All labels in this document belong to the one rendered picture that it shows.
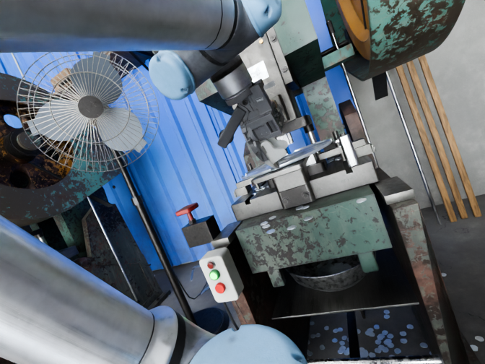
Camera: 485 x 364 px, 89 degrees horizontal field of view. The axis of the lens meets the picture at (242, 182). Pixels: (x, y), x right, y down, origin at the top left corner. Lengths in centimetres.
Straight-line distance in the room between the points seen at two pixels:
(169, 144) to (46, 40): 225
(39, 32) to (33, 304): 20
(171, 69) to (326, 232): 53
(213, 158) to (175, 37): 196
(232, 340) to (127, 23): 30
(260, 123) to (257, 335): 39
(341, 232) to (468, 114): 163
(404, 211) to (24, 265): 62
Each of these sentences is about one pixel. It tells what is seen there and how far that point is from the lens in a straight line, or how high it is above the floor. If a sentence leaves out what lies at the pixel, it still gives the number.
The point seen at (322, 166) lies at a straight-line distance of 83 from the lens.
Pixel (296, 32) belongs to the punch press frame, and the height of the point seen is 110.
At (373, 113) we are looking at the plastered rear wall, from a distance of 206.
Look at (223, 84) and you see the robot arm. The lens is 53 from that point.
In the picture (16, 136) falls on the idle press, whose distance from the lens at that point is 174.
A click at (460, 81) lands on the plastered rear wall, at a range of 219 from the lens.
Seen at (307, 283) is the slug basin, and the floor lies 38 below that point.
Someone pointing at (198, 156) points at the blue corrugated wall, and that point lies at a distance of 230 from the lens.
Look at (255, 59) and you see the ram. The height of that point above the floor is 110.
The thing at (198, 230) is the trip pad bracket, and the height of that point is 68.
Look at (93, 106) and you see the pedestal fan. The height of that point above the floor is 129.
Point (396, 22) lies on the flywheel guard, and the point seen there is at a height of 99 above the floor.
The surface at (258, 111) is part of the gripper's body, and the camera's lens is 55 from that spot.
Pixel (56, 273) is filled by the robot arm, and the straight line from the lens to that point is 29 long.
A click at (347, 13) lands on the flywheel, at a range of 122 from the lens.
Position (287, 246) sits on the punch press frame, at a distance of 74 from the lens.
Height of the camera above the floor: 85
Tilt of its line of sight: 6 degrees down
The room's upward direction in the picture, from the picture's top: 22 degrees counter-clockwise
